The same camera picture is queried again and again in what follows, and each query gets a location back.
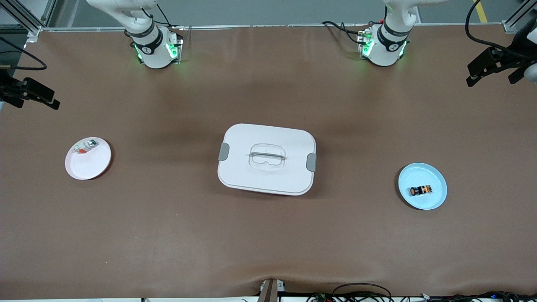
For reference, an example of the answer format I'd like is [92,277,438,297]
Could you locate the white red small part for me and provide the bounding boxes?
[73,140,98,155]

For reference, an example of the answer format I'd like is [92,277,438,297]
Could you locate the pink round plate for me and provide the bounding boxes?
[65,137,112,181]

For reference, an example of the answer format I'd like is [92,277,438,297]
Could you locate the light blue round plate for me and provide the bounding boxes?
[397,162,448,211]

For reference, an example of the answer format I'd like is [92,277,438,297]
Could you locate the white lidded storage box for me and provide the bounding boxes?
[217,123,318,196]

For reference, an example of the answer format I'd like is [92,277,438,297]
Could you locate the brown table mat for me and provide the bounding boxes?
[0,23,537,300]

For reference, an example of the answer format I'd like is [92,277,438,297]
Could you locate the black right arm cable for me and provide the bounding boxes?
[0,36,47,72]

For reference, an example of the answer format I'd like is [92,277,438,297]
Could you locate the aluminium frame post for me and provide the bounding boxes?
[503,0,537,33]
[0,0,58,37]

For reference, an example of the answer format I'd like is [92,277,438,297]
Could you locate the black right base cables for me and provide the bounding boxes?
[143,3,185,31]

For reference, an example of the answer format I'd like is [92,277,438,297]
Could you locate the black base cables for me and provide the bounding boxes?
[143,3,185,31]
[321,20,366,46]

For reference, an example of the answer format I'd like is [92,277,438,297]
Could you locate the black left base cables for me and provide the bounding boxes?
[321,20,366,46]

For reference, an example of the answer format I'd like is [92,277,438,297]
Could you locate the black floor cable bundle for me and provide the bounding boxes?
[306,283,537,302]

